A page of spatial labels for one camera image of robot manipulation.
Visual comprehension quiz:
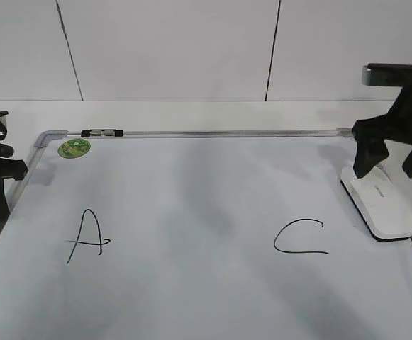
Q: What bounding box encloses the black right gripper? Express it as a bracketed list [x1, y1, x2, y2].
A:
[352, 63, 412, 179]

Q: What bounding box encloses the white board eraser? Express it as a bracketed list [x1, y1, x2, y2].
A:
[340, 166, 412, 242]

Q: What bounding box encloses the round green magnet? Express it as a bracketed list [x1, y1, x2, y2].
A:
[57, 138, 91, 159]

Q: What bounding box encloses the white board with grey frame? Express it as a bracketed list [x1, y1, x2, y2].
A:
[0, 133, 412, 339]

